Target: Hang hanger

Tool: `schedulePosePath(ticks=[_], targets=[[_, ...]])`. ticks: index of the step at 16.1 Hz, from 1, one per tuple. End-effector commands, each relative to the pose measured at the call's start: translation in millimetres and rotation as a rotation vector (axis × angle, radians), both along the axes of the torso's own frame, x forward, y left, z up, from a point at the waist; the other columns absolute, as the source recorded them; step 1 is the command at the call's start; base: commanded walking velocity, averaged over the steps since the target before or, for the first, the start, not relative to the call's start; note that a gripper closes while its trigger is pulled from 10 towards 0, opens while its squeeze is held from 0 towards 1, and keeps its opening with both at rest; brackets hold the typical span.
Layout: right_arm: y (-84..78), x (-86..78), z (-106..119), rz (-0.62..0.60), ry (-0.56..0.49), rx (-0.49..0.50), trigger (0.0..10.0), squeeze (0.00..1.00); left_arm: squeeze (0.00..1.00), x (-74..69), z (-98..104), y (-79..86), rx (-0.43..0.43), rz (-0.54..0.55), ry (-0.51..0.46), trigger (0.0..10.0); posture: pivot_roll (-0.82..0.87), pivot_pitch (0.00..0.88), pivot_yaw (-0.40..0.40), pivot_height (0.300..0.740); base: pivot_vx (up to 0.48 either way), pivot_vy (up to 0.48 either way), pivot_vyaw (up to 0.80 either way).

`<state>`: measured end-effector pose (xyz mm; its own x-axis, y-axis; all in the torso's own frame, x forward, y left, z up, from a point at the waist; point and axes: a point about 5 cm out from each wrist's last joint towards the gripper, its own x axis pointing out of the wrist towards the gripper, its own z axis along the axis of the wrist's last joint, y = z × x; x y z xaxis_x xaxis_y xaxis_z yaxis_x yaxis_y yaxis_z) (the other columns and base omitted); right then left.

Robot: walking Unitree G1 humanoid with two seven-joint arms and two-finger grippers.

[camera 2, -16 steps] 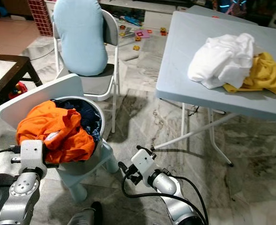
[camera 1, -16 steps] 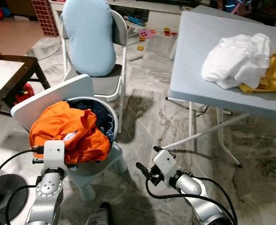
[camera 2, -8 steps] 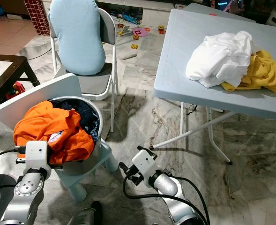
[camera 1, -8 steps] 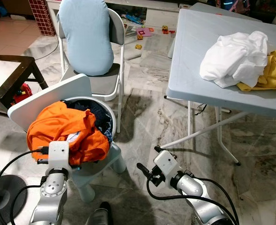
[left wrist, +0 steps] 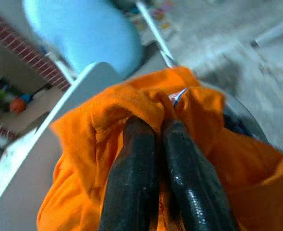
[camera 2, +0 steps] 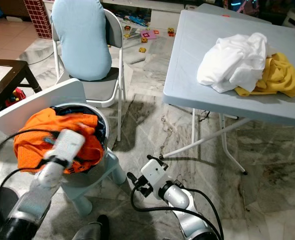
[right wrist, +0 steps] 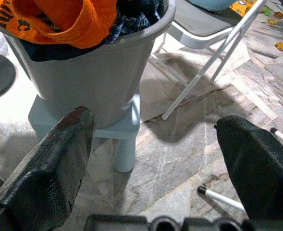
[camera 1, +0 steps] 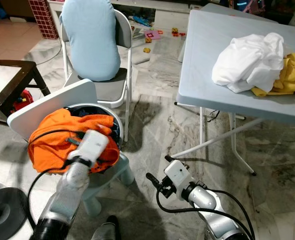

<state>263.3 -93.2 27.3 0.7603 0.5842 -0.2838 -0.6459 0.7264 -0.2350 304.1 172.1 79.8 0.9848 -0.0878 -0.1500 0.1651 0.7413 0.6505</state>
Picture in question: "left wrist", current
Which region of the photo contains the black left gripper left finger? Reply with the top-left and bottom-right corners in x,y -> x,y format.
99,116 -> 160,231

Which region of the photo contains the orange garment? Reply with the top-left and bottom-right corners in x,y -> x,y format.
37,66 -> 283,231

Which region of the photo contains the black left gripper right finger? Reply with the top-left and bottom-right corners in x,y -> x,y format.
161,120 -> 240,231

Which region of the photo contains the red toy ball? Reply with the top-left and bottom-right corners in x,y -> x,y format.
9,98 -> 27,114

